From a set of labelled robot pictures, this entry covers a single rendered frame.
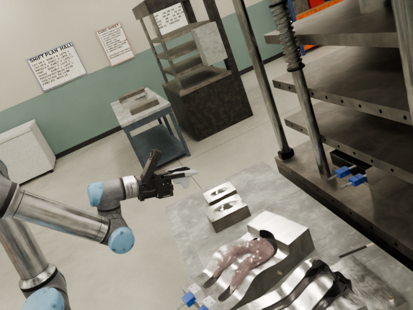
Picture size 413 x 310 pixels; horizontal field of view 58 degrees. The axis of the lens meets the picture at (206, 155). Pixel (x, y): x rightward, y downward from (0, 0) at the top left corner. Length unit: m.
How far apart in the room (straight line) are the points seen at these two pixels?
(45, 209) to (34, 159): 6.38
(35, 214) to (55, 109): 7.05
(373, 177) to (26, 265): 1.38
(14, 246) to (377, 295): 1.10
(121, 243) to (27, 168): 6.45
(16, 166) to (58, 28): 2.71
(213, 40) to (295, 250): 4.00
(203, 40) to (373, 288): 4.25
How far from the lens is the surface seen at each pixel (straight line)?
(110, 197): 1.22
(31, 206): 1.07
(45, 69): 7.98
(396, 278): 1.46
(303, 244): 1.56
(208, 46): 5.17
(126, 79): 8.03
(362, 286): 1.37
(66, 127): 8.13
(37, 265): 1.28
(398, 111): 1.41
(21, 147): 7.41
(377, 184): 1.81
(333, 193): 1.94
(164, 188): 1.26
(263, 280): 1.48
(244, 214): 1.91
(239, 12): 2.15
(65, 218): 1.08
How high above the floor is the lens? 1.84
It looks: 22 degrees down
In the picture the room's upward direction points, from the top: 22 degrees counter-clockwise
